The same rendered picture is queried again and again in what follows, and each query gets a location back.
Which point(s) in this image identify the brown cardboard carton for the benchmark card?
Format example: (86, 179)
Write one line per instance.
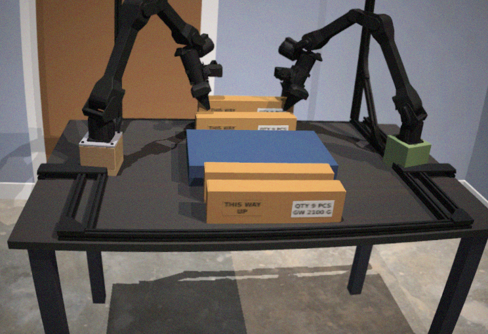
(274, 201)
(274, 121)
(245, 104)
(266, 171)

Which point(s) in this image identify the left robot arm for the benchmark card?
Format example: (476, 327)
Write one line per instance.
(406, 100)

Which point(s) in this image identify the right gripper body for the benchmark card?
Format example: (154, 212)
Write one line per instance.
(196, 78)

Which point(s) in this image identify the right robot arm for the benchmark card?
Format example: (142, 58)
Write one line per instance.
(107, 91)

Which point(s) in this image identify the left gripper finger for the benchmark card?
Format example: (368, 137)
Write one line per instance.
(290, 101)
(284, 88)

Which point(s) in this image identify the blue rectangular platform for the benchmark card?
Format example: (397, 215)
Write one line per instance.
(253, 146)

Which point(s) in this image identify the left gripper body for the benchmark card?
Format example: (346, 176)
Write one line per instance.
(298, 88)

